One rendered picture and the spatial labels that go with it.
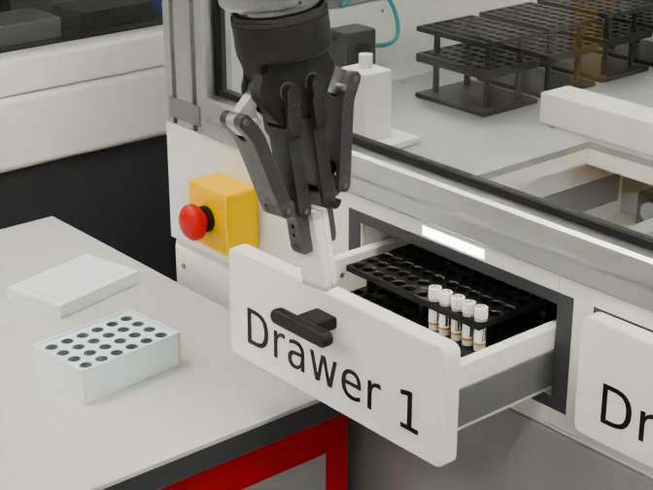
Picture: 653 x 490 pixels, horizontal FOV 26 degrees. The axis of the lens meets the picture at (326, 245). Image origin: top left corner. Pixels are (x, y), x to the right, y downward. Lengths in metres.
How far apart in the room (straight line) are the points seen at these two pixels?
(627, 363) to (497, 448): 0.22
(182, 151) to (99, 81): 0.38
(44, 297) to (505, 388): 0.61
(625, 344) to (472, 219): 0.20
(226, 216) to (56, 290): 0.23
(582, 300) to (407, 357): 0.16
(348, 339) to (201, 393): 0.25
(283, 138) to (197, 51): 0.49
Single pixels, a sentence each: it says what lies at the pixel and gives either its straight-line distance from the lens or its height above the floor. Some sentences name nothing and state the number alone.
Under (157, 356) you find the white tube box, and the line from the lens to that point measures 1.46.
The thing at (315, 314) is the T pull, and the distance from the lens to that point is 1.23.
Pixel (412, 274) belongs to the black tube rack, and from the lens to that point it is 1.34.
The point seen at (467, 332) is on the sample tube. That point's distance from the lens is 1.26.
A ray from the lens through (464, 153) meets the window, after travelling 1.30.
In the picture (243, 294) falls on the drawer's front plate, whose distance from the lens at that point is 1.33.
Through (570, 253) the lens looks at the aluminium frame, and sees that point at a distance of 1.22.
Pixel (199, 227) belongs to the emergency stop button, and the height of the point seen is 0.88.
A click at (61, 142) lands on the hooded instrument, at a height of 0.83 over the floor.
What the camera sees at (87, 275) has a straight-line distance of 1.67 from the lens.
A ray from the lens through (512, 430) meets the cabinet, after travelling 1.33.
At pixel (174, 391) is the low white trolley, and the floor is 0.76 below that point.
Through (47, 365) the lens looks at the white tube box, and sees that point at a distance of 1.45.
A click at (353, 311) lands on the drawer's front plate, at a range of 1.20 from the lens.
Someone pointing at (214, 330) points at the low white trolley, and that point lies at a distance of 1.55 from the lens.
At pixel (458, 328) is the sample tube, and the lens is 1.27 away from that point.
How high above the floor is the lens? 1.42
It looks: 22 degrees down
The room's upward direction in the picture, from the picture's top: straight up
